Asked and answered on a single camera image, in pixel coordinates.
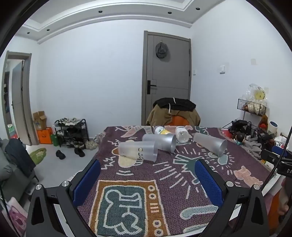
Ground clear plastic bag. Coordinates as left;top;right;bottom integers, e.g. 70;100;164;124
246;83;270;106

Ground frosted plastic cup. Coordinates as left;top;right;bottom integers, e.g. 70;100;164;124
193;132;228;158
142;134;177;152

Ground beige slippers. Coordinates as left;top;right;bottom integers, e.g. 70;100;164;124
85;141;99;151

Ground black cable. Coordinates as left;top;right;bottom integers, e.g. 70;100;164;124
260;128;292;191

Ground grey cap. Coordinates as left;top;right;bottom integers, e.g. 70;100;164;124
155;41;169;59

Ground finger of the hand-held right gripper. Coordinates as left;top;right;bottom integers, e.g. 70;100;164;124
261;146;292;163

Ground grey open door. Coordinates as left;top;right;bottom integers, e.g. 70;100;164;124
1;50;33;146

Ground black garment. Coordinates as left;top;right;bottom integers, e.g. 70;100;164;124
153;98;197;112

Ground grey cloth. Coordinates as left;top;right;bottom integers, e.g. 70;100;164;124
242;140;263;159

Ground black door handle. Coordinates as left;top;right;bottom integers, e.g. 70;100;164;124
147;80;157;94

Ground white bottle with yellow label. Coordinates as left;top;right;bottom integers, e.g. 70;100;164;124
154;126;172;135

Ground frosted cup with small print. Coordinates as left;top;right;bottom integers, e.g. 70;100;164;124
118;141;158;163

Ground grey sofa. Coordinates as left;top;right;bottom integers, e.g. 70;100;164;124
0;138;38;205

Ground dark jacket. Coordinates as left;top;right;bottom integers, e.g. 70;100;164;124
5;138;36;178

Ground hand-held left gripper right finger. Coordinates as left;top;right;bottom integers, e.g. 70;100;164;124
194;158;270;237

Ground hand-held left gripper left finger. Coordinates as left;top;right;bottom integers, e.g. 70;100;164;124
26;157;102;237

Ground pink bag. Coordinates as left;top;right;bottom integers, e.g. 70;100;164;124
2;196;29;237

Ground orange bag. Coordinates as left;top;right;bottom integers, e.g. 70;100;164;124
36;128;53;145

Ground black wire basket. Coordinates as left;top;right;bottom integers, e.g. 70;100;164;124
237;99;267;116

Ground clear plastic bottle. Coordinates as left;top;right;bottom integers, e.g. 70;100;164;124
175;126;190;143

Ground cardboard box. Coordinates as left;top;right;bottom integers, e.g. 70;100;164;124
32;111;47;131

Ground orange chair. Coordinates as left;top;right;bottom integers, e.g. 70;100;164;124
170;116;191;126

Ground black shoe rack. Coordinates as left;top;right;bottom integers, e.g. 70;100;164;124
54;118;90;148

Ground green slipper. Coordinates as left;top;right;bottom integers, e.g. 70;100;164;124
29;148;47;166

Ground printed blanket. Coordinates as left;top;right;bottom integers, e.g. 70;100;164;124
76;125;274;236

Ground person's right forearm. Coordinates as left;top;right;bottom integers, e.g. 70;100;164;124
279;178;292;216

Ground brown jacket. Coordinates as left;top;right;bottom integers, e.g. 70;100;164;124
146;104;201;126

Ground brown stuffed toy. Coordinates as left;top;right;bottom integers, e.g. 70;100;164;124
259;114;269;128

